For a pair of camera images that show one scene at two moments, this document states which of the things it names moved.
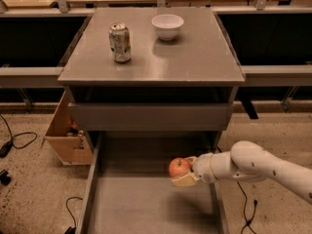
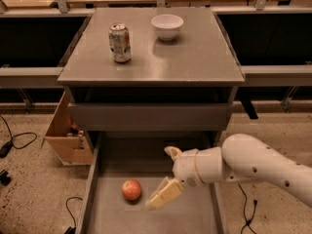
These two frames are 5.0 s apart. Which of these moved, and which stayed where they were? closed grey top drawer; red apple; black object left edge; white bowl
Moved: red apple
Stayed: black object left edge; closed grey top drawer; white bowl
